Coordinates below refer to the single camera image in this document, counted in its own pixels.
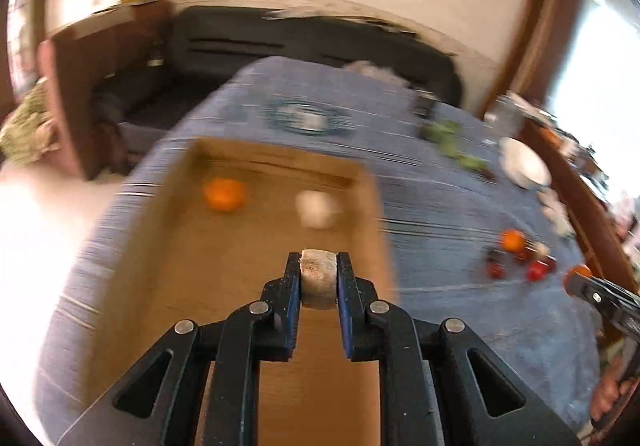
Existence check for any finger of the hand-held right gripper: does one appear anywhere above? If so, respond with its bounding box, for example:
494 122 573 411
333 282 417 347
567 273 640 323

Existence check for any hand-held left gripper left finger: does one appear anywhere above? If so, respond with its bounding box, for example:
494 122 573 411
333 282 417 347
57 251 303 446

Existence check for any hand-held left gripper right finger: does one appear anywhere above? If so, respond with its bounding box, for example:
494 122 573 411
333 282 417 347
336 251 583 446

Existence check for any pale beige round fruit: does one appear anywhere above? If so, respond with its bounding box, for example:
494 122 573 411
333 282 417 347
299 248 339 311

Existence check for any orange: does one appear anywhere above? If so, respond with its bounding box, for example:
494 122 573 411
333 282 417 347
563 264 593 298
204 178 247 213
500 229 527 253

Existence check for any cardboard box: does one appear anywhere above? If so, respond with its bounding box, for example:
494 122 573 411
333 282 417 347
82 137 398 446

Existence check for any person's right hand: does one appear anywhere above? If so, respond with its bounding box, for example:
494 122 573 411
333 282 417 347
589 366 635 422

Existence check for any white round fruit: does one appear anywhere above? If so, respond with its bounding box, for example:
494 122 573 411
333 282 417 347
295 190 343 230

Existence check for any dark red fruit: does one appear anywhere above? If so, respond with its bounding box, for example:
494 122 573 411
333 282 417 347
487 249 507 280

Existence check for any blue striped tablecloth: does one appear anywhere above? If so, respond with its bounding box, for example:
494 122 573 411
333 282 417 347
37 57 608 446

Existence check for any white bowl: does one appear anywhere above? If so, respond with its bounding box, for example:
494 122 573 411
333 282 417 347
500 136 552 190

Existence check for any blue rimmed plate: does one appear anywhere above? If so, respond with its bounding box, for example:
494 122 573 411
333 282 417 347
262 101 358 137

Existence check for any green leafy vegetable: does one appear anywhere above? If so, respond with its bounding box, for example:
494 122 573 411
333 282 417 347
422 120 493 172

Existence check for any small dark box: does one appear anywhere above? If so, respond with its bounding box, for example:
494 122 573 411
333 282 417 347
412 91 439 120

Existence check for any grey fluffy cloth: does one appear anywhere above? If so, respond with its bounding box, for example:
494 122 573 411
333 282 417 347
345 60 412 88

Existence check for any dark sofa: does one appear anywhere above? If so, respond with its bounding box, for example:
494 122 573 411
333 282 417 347
92 6 463 167

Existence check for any wooden cabinet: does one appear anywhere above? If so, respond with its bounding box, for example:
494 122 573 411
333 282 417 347
42 1 173 181

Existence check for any green patterned cloth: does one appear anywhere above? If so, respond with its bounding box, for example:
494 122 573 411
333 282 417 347
0 83 62 165

